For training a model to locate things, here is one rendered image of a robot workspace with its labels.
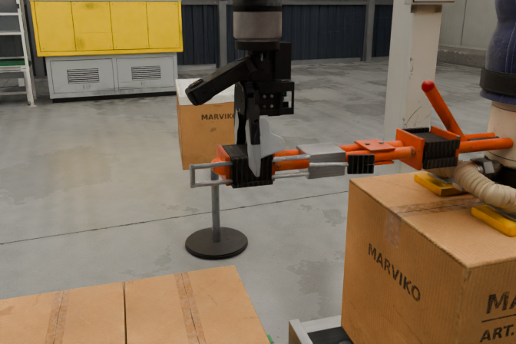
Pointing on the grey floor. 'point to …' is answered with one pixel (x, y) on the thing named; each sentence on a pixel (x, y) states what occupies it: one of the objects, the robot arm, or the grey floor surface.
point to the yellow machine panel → (107, 25)
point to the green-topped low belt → (17, 71)
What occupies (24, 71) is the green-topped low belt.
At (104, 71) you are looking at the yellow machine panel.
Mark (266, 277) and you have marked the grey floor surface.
